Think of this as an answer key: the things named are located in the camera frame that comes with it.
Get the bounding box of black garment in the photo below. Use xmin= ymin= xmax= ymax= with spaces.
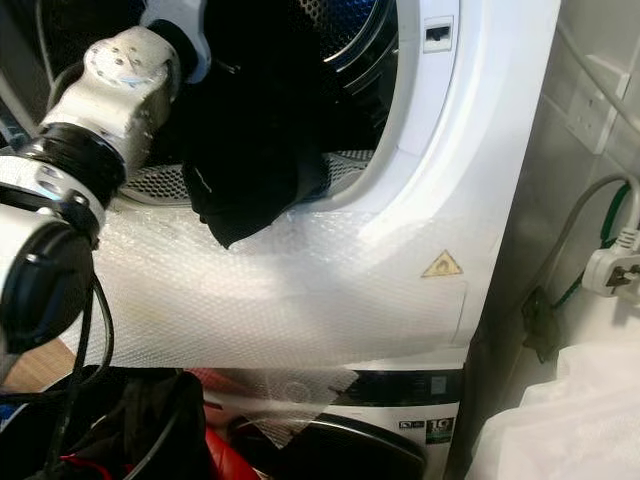
xmin=175 ymin=0 xmax=339 ymax=250

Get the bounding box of dark clothes pile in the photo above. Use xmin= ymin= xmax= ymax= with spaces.
xmin=76 ymin=370 xmax=213 ymax=480

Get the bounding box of white washing machine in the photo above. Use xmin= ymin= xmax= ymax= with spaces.
xmin=198 ymin=364 xmax=467 ymax=480

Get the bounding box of clear bubble wrap sheet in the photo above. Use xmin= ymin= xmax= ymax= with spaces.
xmin=58 ymin=205 xmax=473 ymax=451

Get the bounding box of red laundry basket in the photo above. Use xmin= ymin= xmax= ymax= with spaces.
xmin=0 ymin=368 xmax=245 ymax=480

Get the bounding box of grey lint filter grille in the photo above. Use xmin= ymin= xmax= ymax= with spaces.
xmin=124 ymin=149 xmax=373 ymax=207

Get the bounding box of black washer door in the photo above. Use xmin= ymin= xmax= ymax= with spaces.
xmin=228 ymin=414 xmax=427 ymax=480

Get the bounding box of yellow triangle warning sticker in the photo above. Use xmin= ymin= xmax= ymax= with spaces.
xmin=420 ymin=249 xmax=465 ymax=279

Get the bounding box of white tumble dryer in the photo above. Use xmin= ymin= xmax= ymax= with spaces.
xmin=0 ymin=0 xmax=561 ymax=373

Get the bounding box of white plastic bag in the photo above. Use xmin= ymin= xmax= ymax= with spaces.
xmin=464 ymin=338 xmax=640 ymax=480

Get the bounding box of white power plug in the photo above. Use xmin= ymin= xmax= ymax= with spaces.
xmin=581 ymin=227 xmax=640 ymax=303

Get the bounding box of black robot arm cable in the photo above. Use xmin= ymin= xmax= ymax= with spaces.
xmin=48 ymin=278 xmax=118 ymax=480

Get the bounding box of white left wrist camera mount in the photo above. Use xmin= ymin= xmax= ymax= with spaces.
xmin=140 ymin=0 xmax=213 ymax=77

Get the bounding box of black wall bracket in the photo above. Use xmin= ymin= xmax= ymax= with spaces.
xmin=520 ymin=287 xmax=562 ymax=364

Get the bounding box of grey power cable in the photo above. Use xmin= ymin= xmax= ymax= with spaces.
xmin=524 ymin=174 xmax=638 ymax=293

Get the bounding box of white wall socket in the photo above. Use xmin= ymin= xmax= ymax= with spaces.
xmin=564 ymin=58 xmax=623 ymax=154

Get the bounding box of green cable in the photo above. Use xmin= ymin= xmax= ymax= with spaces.
xmin=554 ymin=183 xmax=633 ymax=309

